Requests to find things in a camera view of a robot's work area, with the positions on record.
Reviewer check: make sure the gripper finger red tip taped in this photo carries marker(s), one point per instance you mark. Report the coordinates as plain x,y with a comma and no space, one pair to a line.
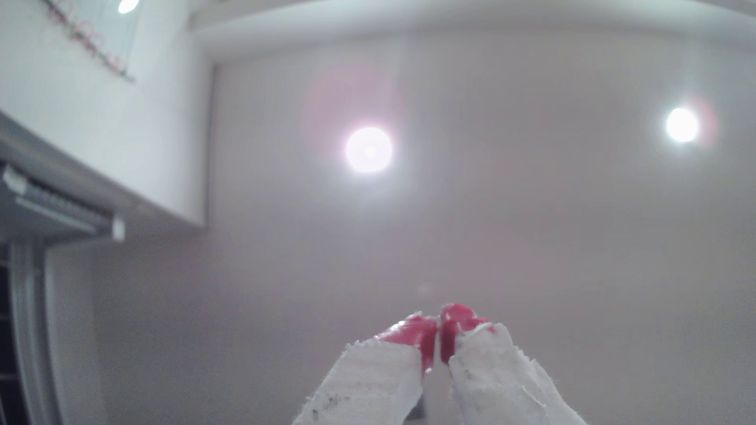
496,378
378,378

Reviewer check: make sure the round ceiling light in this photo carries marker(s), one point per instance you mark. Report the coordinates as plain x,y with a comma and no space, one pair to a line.
369,150
682,125

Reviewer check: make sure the grey window frame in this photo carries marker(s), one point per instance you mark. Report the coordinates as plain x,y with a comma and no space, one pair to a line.
29,330

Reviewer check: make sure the grey curtain rail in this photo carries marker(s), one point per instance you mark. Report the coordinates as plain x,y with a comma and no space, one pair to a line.
53,206

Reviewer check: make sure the framed glass wall panel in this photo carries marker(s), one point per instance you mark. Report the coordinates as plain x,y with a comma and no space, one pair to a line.
106,29

